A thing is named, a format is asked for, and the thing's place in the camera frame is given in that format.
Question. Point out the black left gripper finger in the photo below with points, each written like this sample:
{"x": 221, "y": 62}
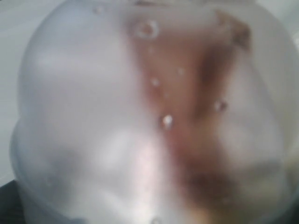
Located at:
{"x": 17, "y": 204}

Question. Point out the clear domed shaker lid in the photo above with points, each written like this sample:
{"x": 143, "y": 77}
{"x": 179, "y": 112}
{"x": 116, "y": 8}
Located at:
{"x": 86, "y": 140}

